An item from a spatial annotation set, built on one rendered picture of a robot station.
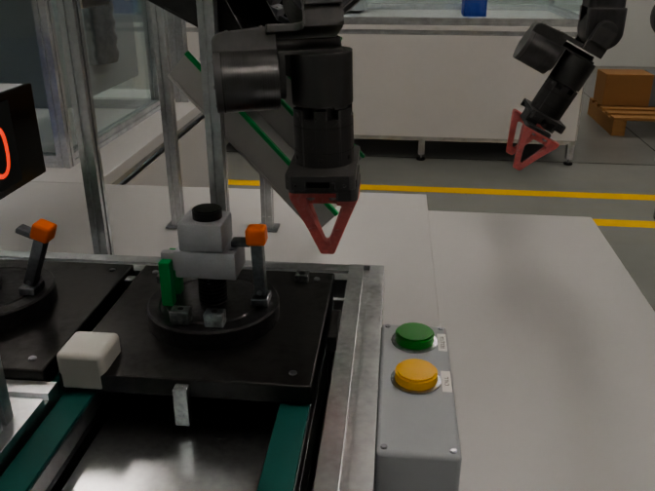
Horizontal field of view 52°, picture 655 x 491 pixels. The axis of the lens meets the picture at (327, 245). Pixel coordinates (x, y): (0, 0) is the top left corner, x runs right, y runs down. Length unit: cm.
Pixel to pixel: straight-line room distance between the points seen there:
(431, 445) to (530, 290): 53
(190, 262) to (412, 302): 41
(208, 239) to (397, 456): 28
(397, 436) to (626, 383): 39
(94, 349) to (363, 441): 27
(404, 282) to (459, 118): 371
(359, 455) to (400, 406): 7
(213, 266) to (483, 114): 413
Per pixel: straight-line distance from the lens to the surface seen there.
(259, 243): 69
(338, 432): 59
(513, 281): 110
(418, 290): 104
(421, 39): 464
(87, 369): 68
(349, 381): 65
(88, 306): 80
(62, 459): 66
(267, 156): 89
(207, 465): 64
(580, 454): 77
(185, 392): 64
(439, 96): 470
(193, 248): 69
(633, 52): 967
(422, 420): 61
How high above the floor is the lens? 133
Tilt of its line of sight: 23 degrees down
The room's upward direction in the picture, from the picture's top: straight up
